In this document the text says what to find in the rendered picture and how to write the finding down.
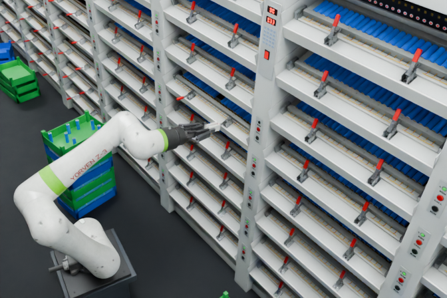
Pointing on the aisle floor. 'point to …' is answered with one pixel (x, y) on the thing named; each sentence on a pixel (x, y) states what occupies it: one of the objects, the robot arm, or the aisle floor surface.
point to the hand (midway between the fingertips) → (212, 127)
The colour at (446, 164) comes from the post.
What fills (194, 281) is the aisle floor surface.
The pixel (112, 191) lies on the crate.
